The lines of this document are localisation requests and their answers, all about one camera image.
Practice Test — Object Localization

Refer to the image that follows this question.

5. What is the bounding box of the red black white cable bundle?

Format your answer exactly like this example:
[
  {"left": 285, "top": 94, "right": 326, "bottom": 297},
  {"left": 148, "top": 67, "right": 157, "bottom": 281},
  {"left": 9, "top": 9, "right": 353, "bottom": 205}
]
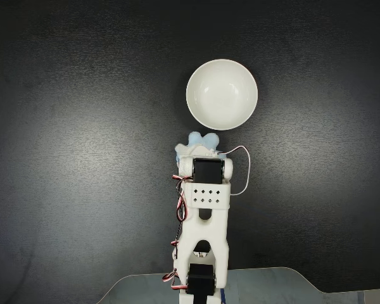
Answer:
[{"left": 162, "top": 175, "right": 191, "bottom": 291}]

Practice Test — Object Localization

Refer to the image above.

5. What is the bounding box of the white bowl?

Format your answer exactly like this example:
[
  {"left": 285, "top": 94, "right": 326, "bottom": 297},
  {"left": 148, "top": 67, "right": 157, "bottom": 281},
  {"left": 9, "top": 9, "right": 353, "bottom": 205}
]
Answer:
[{"left": 186, "top": 58, "right": 259, "bottom": 130}]

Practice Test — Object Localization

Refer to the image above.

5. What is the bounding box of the skyblue plush doll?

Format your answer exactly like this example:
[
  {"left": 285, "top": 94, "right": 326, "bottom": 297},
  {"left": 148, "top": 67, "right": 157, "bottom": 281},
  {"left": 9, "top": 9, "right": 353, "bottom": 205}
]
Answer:
[{"left": 174, "top": 132, "right": 221, "bottom": 170}]

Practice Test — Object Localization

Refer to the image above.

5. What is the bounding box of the white red looped cable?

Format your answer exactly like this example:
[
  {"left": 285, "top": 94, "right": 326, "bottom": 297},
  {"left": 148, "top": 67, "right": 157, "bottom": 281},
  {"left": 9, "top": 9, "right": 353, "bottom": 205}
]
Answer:
[{"left": 217, "top": 144, "right": 253, "bottom": 196}]

